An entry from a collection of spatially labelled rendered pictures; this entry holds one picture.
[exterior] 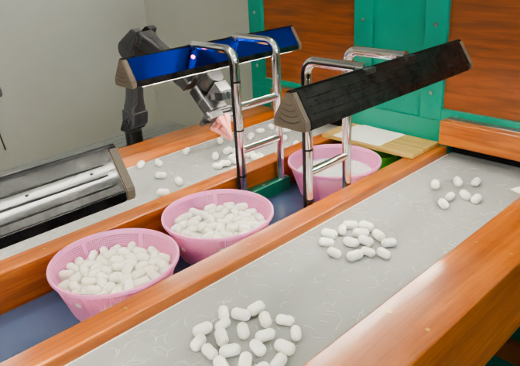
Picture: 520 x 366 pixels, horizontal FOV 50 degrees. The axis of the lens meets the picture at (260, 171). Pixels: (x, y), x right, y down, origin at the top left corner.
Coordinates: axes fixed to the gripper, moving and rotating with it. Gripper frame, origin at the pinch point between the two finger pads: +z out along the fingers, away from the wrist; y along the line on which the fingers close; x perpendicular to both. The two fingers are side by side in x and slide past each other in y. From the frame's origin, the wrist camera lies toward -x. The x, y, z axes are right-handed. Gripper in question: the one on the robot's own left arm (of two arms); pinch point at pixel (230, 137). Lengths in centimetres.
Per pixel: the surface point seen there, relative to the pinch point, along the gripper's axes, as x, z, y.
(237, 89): -29.3, 0.1, -14.6
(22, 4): 122, -170, 32
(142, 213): -8.9, 14.7, -44.8
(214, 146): 12.2, -3.8, 2.7
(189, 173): 4.0, 4.7, -17.7
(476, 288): -60, 68, -24
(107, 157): -63, 22, -75
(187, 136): 17.1, -12.5, -0.7
